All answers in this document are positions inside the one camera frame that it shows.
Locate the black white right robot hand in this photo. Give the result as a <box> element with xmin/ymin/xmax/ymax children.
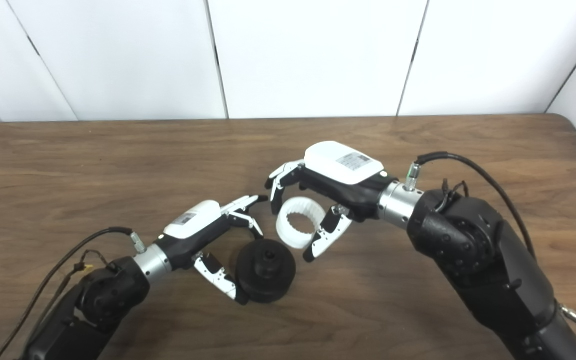
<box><xmin>264</xmin><ymin>141</ymin><xmax>399</xmax><ymax>264</ymax></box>

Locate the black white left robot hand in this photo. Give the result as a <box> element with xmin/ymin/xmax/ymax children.
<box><xmin>157</xmin><ymin>194</ymin><xmax>270</xmax><ymax>307</ymax></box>

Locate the white ridged plastic ring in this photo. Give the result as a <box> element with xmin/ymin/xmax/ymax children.
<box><xmin>275</xmin><ymin>196</ymin><xmax>327</xmax><ymax>250</ymax></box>

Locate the round black stepped part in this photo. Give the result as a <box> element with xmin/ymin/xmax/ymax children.
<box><xmin>234</xmin><ymin>238</ymin><xmax>297</xmax><ymax>304</ymax></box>

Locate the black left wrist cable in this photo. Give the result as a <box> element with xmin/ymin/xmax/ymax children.
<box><xmin>0</xmin><ymin>226</ymin><xmax>148</xmax><ymax>360</ymax></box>

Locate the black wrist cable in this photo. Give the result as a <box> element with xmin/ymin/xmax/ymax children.
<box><xmin>404</xmin><ymin>152</ymin><xmax>576</xmax><ymax>335</ymax></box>
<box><xmin>0</xmin><ymin>226</ymin><xmax>148</xmax><ymax>360</ymax></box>

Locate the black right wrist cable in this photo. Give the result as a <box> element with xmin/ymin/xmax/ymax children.
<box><xmin>404</xmin><ymin>152</ymin><xmax>576</xmax><ymax>335</ymax></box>

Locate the thin right arm wire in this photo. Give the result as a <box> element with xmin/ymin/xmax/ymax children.
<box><xmin>440</xmin><ymin>179</ymin><xmax>470</xmax><ymax>201</ymax></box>

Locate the thin arm wire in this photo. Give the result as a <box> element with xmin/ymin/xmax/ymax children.
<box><xmin>70</xmin><ymin>249</ymin><xmax>119</xmax><ymax>281</ymax></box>
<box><xmin>440</xmin><ymin>179</ymin><xmax>470</xmax><ymax>201</ymax></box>

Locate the thin left arm wire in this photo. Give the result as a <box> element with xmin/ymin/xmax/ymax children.
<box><xmin>70</xmin><ymin>249</ymin><xmax>119</xmax><ymax>281</ymax></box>

